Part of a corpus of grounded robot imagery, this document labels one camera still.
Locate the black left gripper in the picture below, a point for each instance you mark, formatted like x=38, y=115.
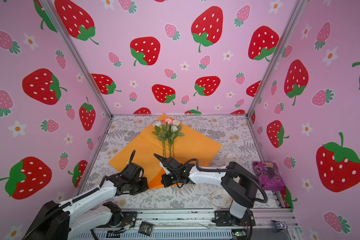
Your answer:
x=145, y=186

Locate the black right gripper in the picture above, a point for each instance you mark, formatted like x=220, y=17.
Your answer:
x=164, y=180

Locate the cream fake rose stem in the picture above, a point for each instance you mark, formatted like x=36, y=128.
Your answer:
x=179, y=125

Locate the white fake flower stem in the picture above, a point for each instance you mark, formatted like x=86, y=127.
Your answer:
x=173, y=132

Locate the white fake rose stem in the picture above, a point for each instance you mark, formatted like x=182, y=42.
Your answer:
x=161, y=133

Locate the pink fake rose stem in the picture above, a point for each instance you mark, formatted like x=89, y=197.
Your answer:
x=166, y=126

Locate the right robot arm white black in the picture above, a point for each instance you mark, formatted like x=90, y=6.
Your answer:
x=241, y=185

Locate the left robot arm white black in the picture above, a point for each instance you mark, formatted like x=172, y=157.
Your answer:
x=68, y=219

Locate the white ribbon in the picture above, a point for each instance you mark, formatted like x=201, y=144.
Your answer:
x=220, y=199

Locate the black square tag middle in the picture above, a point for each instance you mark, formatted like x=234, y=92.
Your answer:
x=146, y=228

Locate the floral patterned table mat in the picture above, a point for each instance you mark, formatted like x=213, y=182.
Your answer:
x=236, y=139

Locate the purple snack bag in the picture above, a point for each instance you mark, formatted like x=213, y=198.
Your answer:
x=269, y=176

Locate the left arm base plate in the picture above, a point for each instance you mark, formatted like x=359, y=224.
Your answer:
x=123, y=220

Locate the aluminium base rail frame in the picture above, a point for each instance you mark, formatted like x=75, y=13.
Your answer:
x=196, y=224

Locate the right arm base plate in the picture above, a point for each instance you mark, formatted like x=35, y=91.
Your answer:
x=225, y=219

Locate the left aluminium corner post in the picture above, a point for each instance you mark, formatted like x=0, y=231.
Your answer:
x=66, y=38

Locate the aluminium corner post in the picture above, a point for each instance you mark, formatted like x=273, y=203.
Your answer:
x=66, y=38
x=284, y=38

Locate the right aluminium corner post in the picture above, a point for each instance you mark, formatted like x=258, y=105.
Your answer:
x=284, y=38

